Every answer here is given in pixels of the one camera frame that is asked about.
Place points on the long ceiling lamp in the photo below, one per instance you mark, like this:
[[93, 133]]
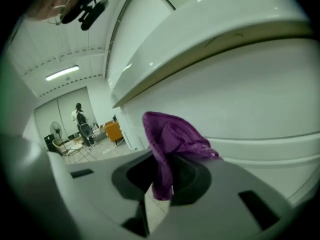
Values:
[[62, 73]]

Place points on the wicker chair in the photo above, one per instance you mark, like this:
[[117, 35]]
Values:
[[60, 145]]

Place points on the large white cabinet door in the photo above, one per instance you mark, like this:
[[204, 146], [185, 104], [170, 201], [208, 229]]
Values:
[[237, 91]]

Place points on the black standing fan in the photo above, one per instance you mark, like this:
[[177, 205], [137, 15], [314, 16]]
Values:
[[55, 128]]

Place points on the black head-worn camera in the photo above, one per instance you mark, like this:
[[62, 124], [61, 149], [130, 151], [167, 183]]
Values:
[[87, 9]]

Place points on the grey mesh chair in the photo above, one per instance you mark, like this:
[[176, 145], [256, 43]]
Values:
[[86, 131]]

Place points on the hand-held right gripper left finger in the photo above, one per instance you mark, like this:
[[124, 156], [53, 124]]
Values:
[[100, 199]]

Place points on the black box cabinet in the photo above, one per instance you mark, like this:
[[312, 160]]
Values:
[[49, 142]]

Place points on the round light table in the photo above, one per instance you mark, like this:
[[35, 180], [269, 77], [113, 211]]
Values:
[[75, 149]]

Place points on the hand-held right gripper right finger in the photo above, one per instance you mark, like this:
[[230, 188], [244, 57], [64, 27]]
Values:
[[225, 184]]

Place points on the orange sofa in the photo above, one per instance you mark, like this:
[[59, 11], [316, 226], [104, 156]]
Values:
[[113, 132]]

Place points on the purple cloth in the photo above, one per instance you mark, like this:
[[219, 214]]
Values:
[[175, 136]]

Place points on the person's face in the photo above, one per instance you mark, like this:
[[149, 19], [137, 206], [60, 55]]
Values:
[[47, 1]]

